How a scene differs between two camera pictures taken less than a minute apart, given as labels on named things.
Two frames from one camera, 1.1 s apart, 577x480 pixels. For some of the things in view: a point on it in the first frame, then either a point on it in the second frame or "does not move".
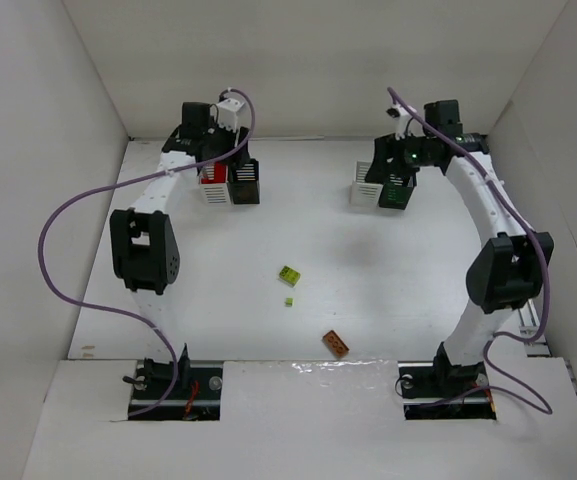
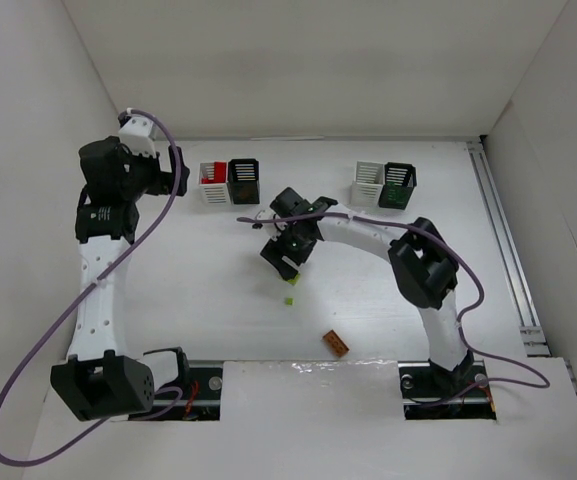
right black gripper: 388,163 -> 279,256
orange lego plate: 335,344 does not move
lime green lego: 289,275 does not move
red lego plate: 220,174 does not move
